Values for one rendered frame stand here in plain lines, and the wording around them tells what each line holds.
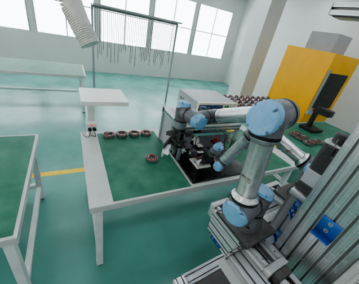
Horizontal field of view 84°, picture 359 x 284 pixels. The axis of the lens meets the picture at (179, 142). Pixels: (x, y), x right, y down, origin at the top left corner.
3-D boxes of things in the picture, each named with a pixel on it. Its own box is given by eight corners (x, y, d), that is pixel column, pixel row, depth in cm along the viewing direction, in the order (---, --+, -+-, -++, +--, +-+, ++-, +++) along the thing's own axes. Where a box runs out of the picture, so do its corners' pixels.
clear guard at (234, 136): (254, 147, 186) (256, 141, 183) (234, 149, 175) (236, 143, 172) (232, 130, 210) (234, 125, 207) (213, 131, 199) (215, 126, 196)
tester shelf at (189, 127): (239, 128, 203) (241, 124, 200) (180, 131, 172) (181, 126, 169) (215, 110, 235) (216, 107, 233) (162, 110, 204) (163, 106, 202)
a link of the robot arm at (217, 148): (221, 152, 155) (213, 144, 156) (214, 158, 164) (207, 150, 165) (226, 147, 160) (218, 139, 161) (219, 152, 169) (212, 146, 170)
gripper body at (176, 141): (173, 151, 112) (177, 132, 106) (167, 143, 118) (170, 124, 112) (185, 149, 116) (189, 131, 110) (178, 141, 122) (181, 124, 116)
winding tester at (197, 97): (231, 123, 198) (238, 103, 187) (193, 124, 178) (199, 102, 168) (209, 107, 227) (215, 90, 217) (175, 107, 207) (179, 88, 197)
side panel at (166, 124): (170, 151, 201) (176, 123, 185) (167, 151, 199) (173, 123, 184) (160, 137, 222) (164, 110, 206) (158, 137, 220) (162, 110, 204)
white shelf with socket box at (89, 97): (125, 147, 193) (128, 102, 170) (83, 150, 176) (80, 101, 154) (119, 130, 219) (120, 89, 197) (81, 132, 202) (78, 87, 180)
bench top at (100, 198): (299, 168, 229) (301, 165, 226) (89, 214, 128) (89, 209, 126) (241, 128, 304) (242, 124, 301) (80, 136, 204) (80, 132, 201)
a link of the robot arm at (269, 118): (258, 221, 90) (304, 102, 68) (238, 236, 81) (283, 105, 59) (236, 204, 99) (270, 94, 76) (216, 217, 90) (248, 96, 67)
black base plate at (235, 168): (248, 173, 194) (249, 171, 193) (192, 183, 164) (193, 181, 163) (220, 146, 229) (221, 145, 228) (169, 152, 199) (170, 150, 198)
